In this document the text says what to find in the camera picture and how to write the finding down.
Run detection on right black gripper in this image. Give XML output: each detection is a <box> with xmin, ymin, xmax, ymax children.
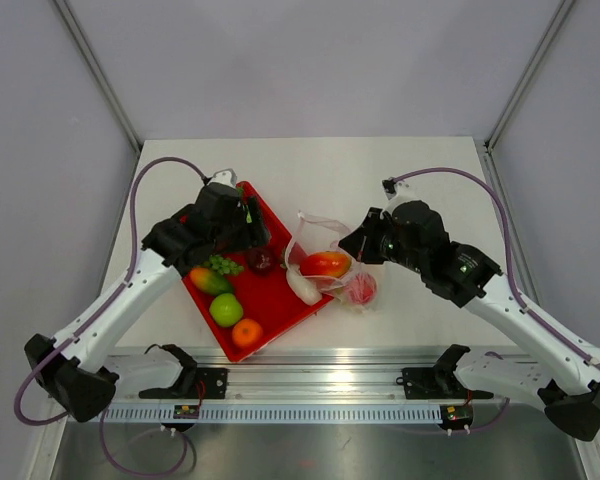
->
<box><xmin>340</xmin><ymin>207</ymin><xmax>428</xmax><ymax>275</ymax></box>

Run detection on dark red plum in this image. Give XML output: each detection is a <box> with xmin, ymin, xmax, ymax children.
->
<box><xmin>245</xmin><ymin>247</ymin><xmax>276</xmax><ymax>276</ymax></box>

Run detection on clear zip top bag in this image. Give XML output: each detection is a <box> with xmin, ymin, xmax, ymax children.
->
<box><xmin>283</xmin><ymin>211</ymin><xmax>379</xmax><ymax>311</ymax></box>

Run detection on red apple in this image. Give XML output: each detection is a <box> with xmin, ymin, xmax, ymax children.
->
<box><xmin>344</xmin><ymin>272</ymin><xmax>377</xmax><ymax>306</ymax></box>

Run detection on white radish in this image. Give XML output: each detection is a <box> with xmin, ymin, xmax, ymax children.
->
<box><xmin>286</xmin><ymin>268</ymin><xmax>322</xmax><ymax>306</ymax></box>

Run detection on green apple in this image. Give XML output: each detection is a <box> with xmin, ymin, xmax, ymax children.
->
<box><xmin>209</xmin><ymin>293</ymin><xmax>244</xmax><ymax>328</ymax></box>

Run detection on red orange mango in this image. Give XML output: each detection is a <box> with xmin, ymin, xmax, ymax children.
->
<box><xmin>300</xmin><ymin>251</ymin><xmax>352</xmax><ymax>278</ymax></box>

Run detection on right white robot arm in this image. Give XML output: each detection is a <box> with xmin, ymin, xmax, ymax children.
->
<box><xmin>339</xmin><ymin>201</ymin><xmax>600</xmax><ymax>441</ymax></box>

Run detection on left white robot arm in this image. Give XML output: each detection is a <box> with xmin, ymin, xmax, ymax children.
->
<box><xmin>24</xmin><ymin>181</ymin><xmax>270</xmax><ymax>422</ymax></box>

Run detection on green grapes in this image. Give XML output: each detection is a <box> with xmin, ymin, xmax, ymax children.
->
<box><xmin>202</xmin><ymin>255</ymin><xmax>244</xmax><ymax>276</ymax></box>

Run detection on red plastic tray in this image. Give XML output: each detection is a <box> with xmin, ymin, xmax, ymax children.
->
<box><xmin>182</xmin><ymin>181</ymin><xmax>333</xmax><ymax>363</ymax></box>

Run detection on yellow green mango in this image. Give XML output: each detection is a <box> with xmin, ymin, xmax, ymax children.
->
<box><xmin>188</xmin><ymin>267</ymin><xmax>234</xmax><ymax>296</ymax></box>

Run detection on orange fruit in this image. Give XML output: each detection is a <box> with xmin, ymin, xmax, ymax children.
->
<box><xmin>231</xmin><ymin>318</ymin><xmax>263</xmax><ymax>349</ymax></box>

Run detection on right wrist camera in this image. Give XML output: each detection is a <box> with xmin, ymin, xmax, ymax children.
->
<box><xmin>382</xmin><ymin>178</ymin><xmax>419</xmax><ymax>202</ymax></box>

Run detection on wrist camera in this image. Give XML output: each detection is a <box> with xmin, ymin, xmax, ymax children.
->
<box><xmin>382</xmin><ymin>178</ymin><xmax>419</xmax><ymax>202</ymax></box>
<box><xmin>203</xmin><ymin>168</ymin><xmax>237</xmax><ymax>188</ymax></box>

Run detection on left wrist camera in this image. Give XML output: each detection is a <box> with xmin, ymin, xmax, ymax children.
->
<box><xmin>203</xmin><ymin>168</ymin><xmax>237</xmax><ymax>188</ymax></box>

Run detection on aluminium mounting rail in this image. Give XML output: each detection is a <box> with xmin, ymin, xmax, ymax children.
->
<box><xmin>114</xmin><ymin>347</ymin><xmax>550</xmax><ymax>405</ymax></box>

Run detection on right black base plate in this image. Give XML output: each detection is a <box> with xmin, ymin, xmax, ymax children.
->
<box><xmin>396</xmin><ymin>344</ymin><xmax>494</xmax><ymax>400</ymax></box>

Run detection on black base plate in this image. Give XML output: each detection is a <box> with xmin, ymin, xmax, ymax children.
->
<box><xmin>139</xmin><ymin>344</ymin><xmax>228</xmax><ymax>400</ymax></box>
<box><xmin>396</xmin><ymin>344</ymin><xmax>494</xmax><ymax>400</ymax></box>

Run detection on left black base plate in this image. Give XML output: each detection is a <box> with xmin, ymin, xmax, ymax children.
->
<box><xmin>139</xmin><ymin>344</ymin><xmax>228</xmax><ymax>400</ymax></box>

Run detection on white slotted cable duct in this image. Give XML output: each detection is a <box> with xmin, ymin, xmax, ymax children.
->
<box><xmin>105</xmin><ymin>402</ymin><xmax>442</xmax><ymax>425</ymax></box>

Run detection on right aluminium frame post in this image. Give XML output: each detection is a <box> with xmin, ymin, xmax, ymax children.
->
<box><xmin>484</xmin><ymin>0</ymin><xmax>578</xmax><ymax>154</ymax></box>

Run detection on aluminium frame post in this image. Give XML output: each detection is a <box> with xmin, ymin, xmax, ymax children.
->
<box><xmin>484</xmin><ymin>0</ymin><xmax>578</xmax><ymax>154</ymax></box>
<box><xmin>50</xmin><ymin>0</ymin><xmax>143</xmax><ymax>158</ymax></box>

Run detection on left aluminium frame post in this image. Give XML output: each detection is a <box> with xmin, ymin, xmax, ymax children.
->
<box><xmin>50</xmin><ymin>0</ymin><xmax>143</xmax><ymax>158</ymax></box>

